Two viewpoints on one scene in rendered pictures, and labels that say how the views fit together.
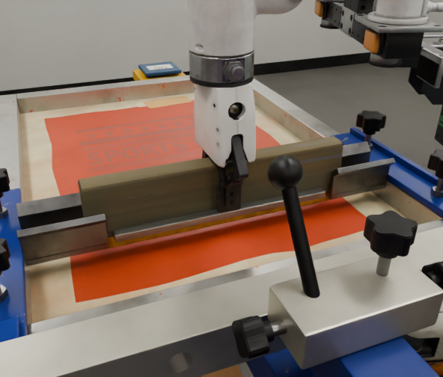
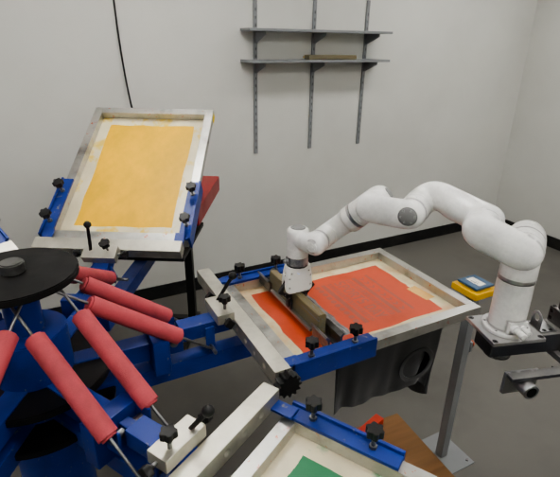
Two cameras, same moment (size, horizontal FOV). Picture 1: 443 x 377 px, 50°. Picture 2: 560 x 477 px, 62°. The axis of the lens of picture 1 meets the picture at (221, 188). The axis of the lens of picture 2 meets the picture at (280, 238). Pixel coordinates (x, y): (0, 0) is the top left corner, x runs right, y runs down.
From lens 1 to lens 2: 1.56 m
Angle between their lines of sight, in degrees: 74
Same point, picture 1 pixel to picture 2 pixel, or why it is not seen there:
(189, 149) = (358, 304)
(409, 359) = (207, 321)
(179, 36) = not seen: outside the picture
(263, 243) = (286, 325)
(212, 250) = (279, 314)
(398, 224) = (223, 296)
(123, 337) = (216, 287)
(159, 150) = (354, 296)
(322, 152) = (312, 313)
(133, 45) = not seen: outside the picture
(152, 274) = (264, 305)
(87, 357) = (210, 284)
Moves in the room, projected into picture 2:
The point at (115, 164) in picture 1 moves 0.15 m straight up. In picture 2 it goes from (336, 289) to (339, 255)
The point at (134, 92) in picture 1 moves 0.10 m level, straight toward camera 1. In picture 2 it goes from (417, 278) to (395, 282)
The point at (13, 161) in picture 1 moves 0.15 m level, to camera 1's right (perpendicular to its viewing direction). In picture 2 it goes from (315, 265) to (322, 281)
